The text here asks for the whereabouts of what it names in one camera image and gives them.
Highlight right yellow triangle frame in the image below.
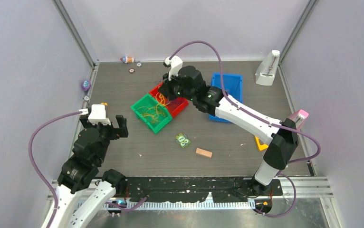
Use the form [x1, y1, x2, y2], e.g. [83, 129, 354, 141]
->
[254, 136, 268, 152]

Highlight green plastic bin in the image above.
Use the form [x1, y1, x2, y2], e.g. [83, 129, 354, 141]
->
[131, 94, 172, 134]

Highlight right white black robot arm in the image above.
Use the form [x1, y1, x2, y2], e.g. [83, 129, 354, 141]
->
[159, 66, 298, 195]

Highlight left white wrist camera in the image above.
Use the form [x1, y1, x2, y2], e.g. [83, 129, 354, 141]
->
[79, 104, 112, 126]

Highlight red plastic bin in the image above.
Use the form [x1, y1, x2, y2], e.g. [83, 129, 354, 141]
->
[149, 82, 189, 118]

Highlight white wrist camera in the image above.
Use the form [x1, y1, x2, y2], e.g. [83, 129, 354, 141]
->
[163, 56, 183, 81]
[79, 104, 112, 126]

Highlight white metronome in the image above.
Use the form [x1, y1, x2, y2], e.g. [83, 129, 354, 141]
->
[255, 50, 280, 86]

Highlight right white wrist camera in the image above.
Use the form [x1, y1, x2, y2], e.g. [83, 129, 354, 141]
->
[163, 56, 183, 81]

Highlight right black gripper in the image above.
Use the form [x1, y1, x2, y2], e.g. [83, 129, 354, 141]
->
[159, 70, 196, 101]

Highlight purple round toy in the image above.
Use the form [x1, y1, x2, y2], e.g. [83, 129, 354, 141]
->
[81, 79, 91, 92]

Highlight green frog toy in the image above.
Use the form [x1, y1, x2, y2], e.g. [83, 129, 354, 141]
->
[175, 133, 191, 148]

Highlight blue plastic bin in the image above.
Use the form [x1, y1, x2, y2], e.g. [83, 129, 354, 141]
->
[208, 72, 244, 124]

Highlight pink metronome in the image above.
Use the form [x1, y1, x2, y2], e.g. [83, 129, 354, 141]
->
[288, 109, 309, 130]

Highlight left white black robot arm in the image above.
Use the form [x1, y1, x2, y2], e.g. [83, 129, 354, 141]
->
[42, 114, 128, 228]

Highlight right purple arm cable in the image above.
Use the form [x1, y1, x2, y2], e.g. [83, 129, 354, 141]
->
[169, 40, 322, 219]

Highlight orange wooden block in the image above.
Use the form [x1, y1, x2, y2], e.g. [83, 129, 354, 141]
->
[195, 148, 212, 158]

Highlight small figurine toy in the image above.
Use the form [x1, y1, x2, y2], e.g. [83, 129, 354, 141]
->
[120, 56, 135, 64]

